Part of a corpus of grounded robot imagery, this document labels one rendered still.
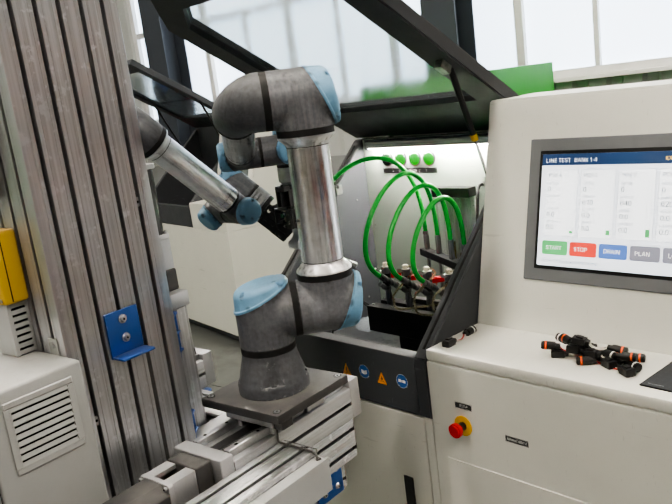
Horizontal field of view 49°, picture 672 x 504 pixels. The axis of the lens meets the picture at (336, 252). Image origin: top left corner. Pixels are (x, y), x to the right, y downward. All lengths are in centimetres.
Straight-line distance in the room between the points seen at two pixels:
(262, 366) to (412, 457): 66
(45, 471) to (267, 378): 45
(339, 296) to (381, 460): 75
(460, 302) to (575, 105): 56
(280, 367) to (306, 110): 52
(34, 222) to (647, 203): 127
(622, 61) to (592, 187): 415
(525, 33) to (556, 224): 441
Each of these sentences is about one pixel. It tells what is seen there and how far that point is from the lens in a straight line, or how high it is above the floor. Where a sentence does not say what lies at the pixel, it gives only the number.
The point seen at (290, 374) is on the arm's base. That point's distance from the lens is 154.
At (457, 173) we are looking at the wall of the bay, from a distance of 236.
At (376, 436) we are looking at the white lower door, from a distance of 212.
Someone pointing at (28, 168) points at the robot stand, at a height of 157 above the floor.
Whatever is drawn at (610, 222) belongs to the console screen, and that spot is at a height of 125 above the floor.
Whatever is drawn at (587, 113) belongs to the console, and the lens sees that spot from 189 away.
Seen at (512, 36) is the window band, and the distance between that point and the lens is 629.
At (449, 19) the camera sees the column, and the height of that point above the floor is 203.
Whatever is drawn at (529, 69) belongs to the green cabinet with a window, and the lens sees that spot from 513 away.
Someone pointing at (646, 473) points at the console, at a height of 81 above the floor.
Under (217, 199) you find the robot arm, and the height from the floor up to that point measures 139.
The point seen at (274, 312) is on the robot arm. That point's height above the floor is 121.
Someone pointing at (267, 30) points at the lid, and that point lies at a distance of 206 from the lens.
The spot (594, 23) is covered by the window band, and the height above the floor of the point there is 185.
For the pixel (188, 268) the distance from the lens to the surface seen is 564.
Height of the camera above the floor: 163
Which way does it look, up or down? 12 degrees down
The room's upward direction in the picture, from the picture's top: 8 degrees counter-clockwise
